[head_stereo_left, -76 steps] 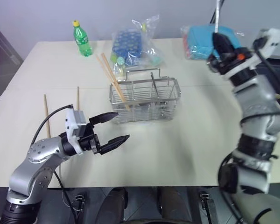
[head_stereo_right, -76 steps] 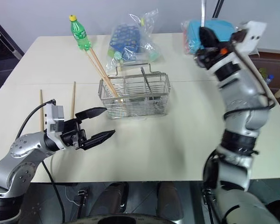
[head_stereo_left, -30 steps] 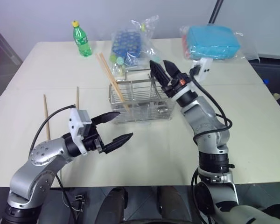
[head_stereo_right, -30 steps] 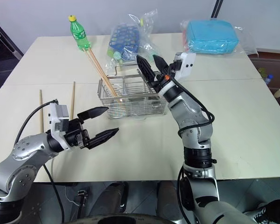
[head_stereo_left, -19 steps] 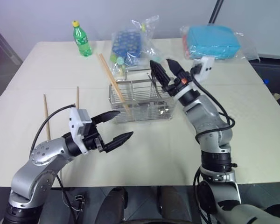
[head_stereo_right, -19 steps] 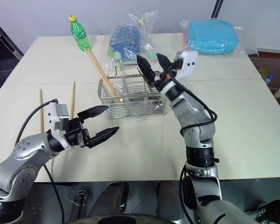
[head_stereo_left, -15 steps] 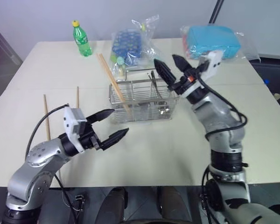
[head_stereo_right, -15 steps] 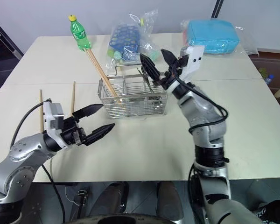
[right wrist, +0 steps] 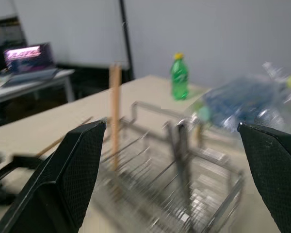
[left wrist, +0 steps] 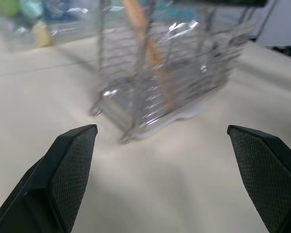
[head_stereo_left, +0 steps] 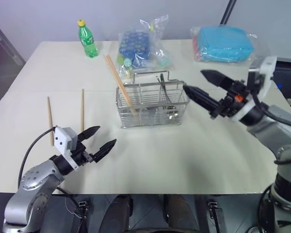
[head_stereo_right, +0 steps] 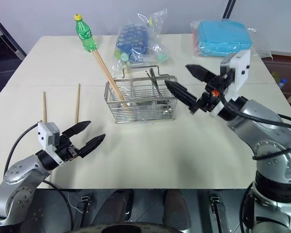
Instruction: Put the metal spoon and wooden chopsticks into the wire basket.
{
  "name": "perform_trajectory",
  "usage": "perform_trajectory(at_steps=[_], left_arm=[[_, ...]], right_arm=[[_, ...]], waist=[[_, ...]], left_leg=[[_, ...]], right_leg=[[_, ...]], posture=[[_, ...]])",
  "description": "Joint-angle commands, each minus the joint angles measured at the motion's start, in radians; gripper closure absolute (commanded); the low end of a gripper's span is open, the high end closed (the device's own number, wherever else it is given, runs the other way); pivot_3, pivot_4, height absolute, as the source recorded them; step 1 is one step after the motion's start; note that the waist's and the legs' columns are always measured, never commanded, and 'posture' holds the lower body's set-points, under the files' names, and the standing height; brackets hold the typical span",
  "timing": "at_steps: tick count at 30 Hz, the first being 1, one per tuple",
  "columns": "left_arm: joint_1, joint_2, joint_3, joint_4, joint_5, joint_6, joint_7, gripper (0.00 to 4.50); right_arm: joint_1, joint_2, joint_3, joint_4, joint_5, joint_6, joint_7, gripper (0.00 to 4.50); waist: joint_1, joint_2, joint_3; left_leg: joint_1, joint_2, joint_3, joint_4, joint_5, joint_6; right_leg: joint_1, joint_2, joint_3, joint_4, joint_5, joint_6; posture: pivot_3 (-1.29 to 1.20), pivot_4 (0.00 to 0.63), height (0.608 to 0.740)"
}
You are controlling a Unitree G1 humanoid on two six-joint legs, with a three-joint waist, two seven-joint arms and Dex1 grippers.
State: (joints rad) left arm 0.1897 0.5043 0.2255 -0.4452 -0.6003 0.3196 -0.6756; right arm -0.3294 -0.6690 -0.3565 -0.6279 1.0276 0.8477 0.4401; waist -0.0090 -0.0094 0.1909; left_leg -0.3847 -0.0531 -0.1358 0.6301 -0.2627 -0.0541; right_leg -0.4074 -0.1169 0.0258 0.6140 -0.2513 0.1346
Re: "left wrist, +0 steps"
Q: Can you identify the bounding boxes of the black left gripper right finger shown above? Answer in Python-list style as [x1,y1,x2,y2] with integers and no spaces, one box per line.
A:
[226,124,291,233]

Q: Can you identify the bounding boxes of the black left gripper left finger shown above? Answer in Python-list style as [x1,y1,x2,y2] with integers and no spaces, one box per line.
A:
[0,124,98,233]

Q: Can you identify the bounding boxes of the white plastic drip tray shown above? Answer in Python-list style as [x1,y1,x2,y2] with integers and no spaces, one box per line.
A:
[133,101,208,141]

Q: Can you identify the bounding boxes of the clear plastic storage box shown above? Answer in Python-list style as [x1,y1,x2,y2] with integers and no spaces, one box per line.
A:
[0,0,127,50]

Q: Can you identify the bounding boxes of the silver wire cutlery basket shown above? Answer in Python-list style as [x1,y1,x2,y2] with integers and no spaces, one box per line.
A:
[89,0,252,146]

